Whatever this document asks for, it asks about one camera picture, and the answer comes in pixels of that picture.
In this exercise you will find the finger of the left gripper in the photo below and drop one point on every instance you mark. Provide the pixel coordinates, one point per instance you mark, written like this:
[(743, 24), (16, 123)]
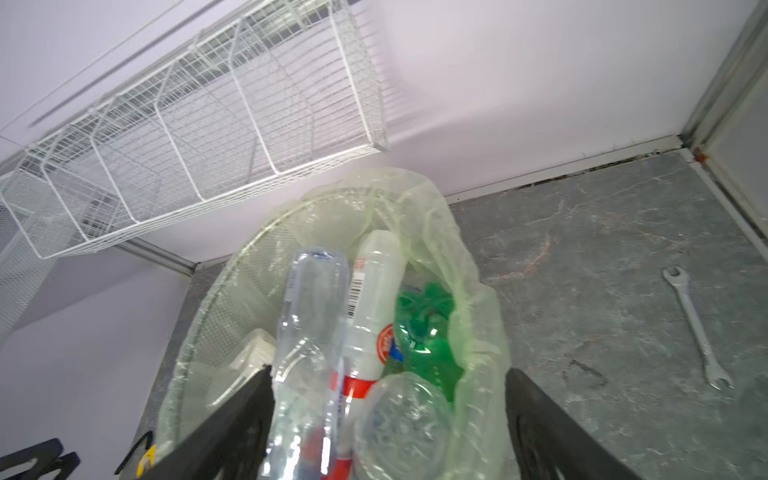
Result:
[(40, 460)]

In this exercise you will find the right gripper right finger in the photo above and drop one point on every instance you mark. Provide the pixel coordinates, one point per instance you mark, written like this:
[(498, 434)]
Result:
[(547, 442)]

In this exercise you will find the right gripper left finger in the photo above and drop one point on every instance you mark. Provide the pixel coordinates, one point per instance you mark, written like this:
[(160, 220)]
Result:
[(231, 443)]

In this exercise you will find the purple label clear bottle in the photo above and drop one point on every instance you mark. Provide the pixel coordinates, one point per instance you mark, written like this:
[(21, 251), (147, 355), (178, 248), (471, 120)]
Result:
[(303, 436)]

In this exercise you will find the green bottle yellow cap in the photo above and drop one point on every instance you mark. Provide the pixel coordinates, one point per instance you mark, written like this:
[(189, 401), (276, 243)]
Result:
[(420, 343)]

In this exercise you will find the red cap white bottle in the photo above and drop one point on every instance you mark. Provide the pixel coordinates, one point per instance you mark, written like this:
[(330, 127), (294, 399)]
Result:
[(377, 275)]

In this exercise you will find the flower label tea bottle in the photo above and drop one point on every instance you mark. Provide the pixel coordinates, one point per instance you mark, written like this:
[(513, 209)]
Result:
[(256, 351)]

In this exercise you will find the blue label white cap bottle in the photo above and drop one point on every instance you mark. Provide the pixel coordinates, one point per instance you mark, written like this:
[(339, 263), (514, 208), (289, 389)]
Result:
[(402, 431)]

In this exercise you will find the bin with green bag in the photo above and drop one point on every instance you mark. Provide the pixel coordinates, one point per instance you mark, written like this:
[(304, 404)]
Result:
[(249, 294)]

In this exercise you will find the white mesh box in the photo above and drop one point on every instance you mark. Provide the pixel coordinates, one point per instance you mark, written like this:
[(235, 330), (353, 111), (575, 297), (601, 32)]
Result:
[(22, 273)]

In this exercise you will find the silver wrench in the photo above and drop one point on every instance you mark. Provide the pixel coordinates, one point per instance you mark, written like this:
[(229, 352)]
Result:
[(714, 373)]

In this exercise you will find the white wire rack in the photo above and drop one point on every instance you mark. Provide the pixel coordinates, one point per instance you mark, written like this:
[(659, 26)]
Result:
[(284, 91)]

